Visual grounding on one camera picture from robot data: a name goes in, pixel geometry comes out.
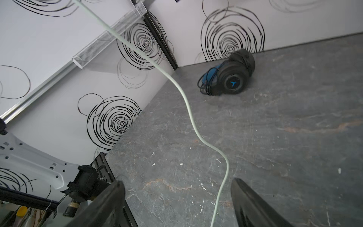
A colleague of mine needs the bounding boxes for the black blue headphones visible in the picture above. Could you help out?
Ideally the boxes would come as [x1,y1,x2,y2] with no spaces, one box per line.
[197,49,256,96]

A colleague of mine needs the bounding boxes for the mint green headphones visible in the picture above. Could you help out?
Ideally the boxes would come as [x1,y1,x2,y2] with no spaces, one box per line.
[74,1,230,227]

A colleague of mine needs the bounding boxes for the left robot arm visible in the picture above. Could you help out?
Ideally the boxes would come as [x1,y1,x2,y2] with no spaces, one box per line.
[1,120,110,218]

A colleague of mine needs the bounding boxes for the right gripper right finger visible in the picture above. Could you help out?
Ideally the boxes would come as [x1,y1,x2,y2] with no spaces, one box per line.
[231,178,292,227]

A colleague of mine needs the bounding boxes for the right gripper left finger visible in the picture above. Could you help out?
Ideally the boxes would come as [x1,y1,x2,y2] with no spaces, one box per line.
[67,181,126,227]

